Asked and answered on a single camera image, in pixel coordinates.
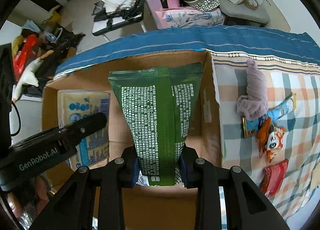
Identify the red tissue pack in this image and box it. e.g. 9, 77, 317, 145
260, 159, 289, 197

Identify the yellow blue tissue pack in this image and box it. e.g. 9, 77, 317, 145
57, 90, 111, 171

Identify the orange panda snack bag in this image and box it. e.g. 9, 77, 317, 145
255, 117, 286, 163

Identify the mauve fleece cloth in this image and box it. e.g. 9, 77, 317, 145
236, 58, 268, 121

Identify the blue long snack pouch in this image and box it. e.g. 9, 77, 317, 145
241, 93, 296, 138

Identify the green wet wipes pack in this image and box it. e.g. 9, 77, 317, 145
108, 62, 203, 186

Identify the left hand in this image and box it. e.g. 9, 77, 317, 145
7, 175, 51, 228

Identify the cardboard box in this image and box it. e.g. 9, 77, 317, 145
42, 50, 221, 229

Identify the white goose plush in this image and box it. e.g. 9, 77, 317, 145
12, 50, 54, 103

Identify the red plastic bag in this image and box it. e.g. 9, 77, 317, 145
11, 34, 40, 82

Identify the plaid tablecloth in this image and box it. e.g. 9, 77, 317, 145
42, 25, 319, 229

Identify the floral pink package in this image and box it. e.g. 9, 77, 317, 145
155, 7, 225, 29

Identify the tape roll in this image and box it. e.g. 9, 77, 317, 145
244, 0, 259, 10

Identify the beige board against wall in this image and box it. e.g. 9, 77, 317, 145
261, 0, 291, 32

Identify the grey chair by wall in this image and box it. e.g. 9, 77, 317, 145
219, 0, 269, 27

